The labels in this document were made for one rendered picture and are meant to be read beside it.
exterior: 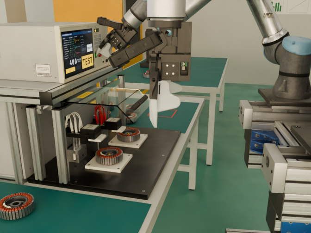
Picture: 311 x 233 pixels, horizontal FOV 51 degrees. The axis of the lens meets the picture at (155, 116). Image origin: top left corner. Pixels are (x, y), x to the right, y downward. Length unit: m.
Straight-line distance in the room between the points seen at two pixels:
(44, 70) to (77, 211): 0.52
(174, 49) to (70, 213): 0.68
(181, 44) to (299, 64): 0.80
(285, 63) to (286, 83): 0.08
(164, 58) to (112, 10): 4.34
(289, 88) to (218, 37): 5.15
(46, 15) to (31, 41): 6.35
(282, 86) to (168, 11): 0.86
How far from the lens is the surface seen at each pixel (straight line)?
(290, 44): 1.38
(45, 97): 1.13
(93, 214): 1.10
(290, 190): 0.96
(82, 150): 1.40
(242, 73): 6.55
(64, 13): 5.29
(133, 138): 1.52
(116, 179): 1.24
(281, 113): 1.40
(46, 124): 1.38
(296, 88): 1.39
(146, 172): 1.28
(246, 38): 6.47
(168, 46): 0.65
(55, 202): 1.19
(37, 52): 1.28
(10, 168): 1.34
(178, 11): 0.63
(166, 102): 0.62
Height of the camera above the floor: 1.37
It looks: 18 degrees down
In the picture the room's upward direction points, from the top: straight up
